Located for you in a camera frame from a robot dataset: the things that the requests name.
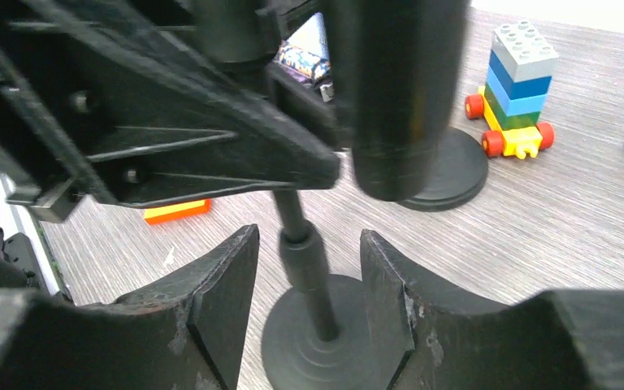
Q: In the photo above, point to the black front microphone stand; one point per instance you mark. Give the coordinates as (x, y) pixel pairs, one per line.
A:
(318, 334)

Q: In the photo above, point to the orange block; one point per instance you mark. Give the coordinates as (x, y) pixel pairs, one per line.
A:
(174, 212)

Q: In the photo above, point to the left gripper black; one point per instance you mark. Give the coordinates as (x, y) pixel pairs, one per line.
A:
(61, 100)

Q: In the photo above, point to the black handheld microphone front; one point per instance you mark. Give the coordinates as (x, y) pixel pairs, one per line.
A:
(395, 66)

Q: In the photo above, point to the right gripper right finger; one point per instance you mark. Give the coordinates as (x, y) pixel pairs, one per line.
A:
(429, 333)

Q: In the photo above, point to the colourful toy brick car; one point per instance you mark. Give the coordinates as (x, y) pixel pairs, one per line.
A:
(519, 74)

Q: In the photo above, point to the black poker chip case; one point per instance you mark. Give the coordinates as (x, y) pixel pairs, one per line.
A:
(305, 57)

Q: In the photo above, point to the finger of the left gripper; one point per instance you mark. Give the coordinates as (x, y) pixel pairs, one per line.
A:
(188, 133)

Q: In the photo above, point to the black rear microphone stand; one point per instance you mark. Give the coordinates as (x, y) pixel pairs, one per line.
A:
(457, 175)

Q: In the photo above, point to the black microphone stand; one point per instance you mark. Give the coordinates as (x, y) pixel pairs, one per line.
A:
(457, 175)
(318, 334)

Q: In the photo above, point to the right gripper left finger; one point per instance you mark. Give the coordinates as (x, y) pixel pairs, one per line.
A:
(183, 331)

